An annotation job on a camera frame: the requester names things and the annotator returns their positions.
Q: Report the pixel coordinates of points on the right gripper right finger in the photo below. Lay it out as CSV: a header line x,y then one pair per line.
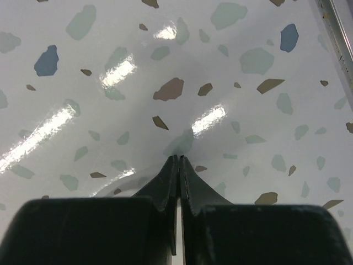
x,y
216,231

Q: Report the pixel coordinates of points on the aluminium frame rail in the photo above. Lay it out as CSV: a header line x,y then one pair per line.
x,y
337,16

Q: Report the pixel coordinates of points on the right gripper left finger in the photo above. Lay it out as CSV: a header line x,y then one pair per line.
x,y
119,230

